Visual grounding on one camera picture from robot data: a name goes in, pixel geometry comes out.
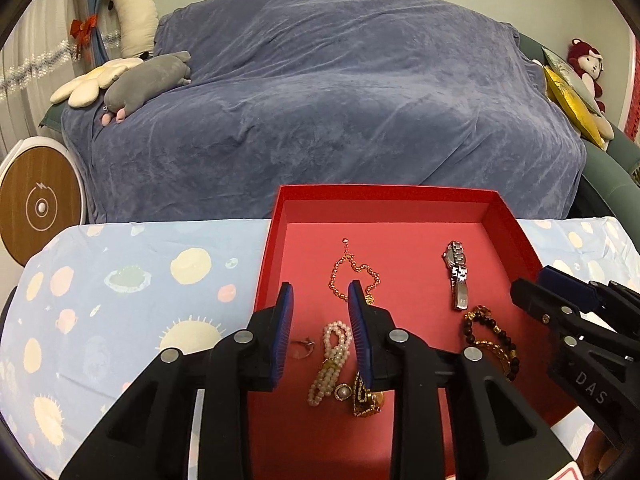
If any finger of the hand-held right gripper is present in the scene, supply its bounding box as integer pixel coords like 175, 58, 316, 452
587, 280, 640, 321
510, 266, 601, 333

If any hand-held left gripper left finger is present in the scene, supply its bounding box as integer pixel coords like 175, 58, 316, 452
60, 281, 296, 480

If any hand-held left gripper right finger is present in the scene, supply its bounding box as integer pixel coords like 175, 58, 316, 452
348, 279, 577, 480

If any silver ring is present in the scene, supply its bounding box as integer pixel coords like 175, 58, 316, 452
289, 337, 317, 359

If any white pearl bracelet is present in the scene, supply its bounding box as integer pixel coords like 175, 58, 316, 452
307, 322, 354, 407

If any gold wrist watch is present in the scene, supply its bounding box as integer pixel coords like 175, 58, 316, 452
352, 371, 387, 417

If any gold chain necklace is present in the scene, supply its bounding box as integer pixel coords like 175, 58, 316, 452
329, 239, 382, 307

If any dark bead bracelet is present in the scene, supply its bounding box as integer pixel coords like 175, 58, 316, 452
462, 305, 522, 382

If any gold mesh bracelet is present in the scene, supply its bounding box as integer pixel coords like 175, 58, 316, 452
470, 340, 510, 357

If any red cardboard box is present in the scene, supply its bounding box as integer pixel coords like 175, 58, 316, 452
246, 185, 596, 480

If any silver wrist watch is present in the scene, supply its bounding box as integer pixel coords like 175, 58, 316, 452
441, 241, 472, 312

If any person's right hand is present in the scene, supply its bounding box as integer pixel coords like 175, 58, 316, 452
579, 426, 622, 480

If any green sofa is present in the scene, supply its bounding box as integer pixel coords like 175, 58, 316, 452
39, 32, 640, 221

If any cream plush cushion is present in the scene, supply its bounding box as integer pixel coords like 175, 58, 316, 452
592, 112, 616, 152

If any yellow cushion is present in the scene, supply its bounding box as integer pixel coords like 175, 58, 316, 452
542, 65, 608, 148

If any grey patterned cushion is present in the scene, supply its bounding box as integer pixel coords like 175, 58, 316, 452
541, 47, 603, 116

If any red monkey plush toy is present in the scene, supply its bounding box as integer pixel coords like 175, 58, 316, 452
567, 37, 607, 113

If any blue velvet sofa cover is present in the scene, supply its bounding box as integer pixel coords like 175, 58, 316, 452
61, 0, 587, 225

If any white round wood-faced appliance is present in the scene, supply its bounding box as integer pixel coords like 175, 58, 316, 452
0, 136, 87, 268

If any grey plush animal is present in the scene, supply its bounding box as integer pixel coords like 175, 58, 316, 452
100, 51, 193, 126

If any cream flower-shaped cushion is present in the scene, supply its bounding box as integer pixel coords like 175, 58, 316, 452
50, 57, 145, 108

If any white long plush toy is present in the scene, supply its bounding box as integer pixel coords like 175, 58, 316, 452
104, 0, 160, 59

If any red ribbon bow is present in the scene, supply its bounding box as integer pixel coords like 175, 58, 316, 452
70, 15, 99, 52

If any silver tinsel garland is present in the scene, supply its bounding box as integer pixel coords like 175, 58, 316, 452
0, 30, 121, 96

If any blue curtain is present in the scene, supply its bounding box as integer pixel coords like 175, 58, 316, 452
70, 0, 123, 68

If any white sheer curtain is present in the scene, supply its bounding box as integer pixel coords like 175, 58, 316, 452
0, 0, 93, 161

